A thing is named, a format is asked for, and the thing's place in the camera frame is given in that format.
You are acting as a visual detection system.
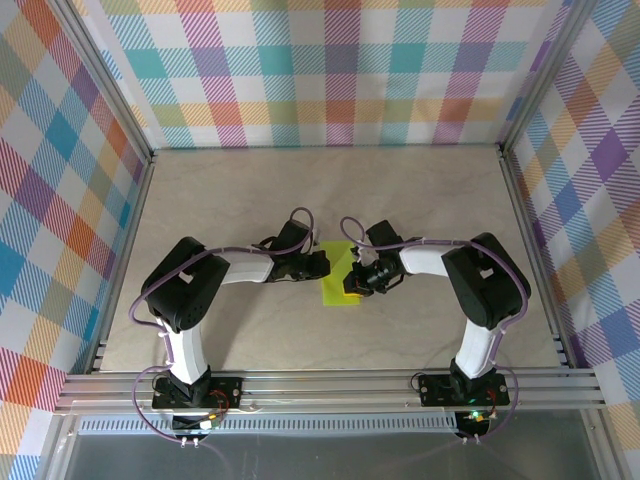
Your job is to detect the grey metal sheet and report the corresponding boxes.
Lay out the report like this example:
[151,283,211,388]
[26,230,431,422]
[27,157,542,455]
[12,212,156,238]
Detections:
[62,430,604,480]

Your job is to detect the aluminium frame post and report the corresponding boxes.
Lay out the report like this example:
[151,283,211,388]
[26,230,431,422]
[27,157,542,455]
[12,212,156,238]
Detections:
[47,0,157,169]
[496,0,604,159]

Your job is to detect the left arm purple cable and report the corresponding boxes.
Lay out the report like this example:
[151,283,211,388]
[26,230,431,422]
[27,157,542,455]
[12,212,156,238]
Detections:
[128,206,317,450]

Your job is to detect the yellow-green paper sheet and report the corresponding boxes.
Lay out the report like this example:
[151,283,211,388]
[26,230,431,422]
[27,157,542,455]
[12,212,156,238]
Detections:
[319,240,365,307]

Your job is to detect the aluminium frame crossbar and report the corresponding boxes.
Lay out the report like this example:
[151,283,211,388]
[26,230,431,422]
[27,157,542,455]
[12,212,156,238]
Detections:
[53,367,607,417]

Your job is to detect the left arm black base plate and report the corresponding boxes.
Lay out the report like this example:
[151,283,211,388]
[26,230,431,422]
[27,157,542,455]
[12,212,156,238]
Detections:
[151,375,245,409]

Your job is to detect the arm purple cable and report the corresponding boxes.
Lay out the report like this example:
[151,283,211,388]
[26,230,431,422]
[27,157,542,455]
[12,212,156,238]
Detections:
[339,215,532,446]
[128,206,317,450]

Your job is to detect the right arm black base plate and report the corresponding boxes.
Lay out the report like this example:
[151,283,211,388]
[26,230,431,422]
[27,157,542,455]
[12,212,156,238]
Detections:
[417,372,511,407]

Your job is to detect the slotted grey cable duct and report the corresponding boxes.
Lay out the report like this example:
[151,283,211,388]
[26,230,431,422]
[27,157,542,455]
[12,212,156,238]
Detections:
[78,417,460,435]

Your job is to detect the aluminium table side rail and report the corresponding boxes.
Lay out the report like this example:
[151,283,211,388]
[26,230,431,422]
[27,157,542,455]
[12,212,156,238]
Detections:
[82,149,159,375]
[497,144,572,370]

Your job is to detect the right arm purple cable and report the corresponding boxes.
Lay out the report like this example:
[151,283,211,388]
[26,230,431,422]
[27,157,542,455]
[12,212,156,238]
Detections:
[339,215,532,446]

